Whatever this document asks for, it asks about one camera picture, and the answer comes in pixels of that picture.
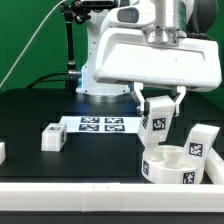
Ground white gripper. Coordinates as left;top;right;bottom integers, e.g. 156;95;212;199
93;4;222;117

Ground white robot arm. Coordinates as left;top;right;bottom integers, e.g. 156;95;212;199
80;0;222;114

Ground white block at left edge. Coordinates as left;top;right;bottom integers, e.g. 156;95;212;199
0;142;6;165

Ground black camera stand pole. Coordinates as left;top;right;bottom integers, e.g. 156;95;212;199
59;0;118;92

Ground white round stool seat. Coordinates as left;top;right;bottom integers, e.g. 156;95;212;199
141;145;204;184

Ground black cables on table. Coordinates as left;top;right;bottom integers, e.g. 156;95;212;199
25;71;78;90

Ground white front fence rail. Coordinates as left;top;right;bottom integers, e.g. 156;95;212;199
0;183;224;212

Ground paper sheet with tags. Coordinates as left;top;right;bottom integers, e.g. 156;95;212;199
60;116;141;133

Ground white cable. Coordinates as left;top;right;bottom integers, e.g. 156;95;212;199
0;0;68;89

